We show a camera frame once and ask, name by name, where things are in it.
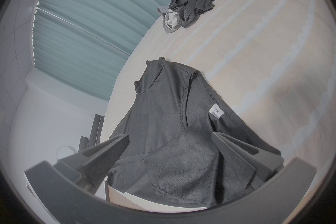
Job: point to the bed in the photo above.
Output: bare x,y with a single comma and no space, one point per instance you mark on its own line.
262,47

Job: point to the black T-shirt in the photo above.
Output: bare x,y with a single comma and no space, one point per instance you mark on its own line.
170,125

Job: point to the black chest of drawers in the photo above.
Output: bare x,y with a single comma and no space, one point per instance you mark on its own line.
95,131

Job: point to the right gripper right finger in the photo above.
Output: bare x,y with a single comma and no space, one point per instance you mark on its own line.
233,162

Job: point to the white round hoop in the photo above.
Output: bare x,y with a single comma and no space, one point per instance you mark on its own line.
65,147

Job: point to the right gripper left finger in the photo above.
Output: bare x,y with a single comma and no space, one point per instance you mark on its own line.
102,165

